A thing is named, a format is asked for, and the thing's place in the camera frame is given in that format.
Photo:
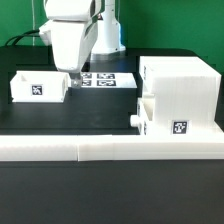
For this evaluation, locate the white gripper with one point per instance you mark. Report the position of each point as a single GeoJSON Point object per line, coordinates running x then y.
{"type": "Point", "coordinates": [72, 43]}

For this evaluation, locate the white drawer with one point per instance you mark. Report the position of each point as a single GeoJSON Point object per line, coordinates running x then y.
{"type": "Point", "coordinates": [39, 86]}
{"type": "Point", "coordinates": [143, 119]}

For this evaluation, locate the white drawer box frame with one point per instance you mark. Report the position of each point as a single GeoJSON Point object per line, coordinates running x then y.
{"type": "Point", "coordinates": [179, 95]}

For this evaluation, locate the white front drawer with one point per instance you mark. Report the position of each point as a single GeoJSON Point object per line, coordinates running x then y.
{"type": "Point", "coordinates": [143, 119]}

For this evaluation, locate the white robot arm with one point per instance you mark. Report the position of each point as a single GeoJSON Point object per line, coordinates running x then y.
{"type": "Point", "coordinates": [102, 12]}

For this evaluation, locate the white marker tag plate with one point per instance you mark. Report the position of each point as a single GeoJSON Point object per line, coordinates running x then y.
{"type": "Point", "coordinates": [108, 80]}

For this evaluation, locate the white L-shaped fence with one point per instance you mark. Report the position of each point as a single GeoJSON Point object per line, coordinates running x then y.
{"type": "Point", "coordinates": [111, 148]}

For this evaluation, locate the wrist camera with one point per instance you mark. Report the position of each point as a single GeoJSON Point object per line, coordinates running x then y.
{"type": "Point", "coordinates": [45, 33]}

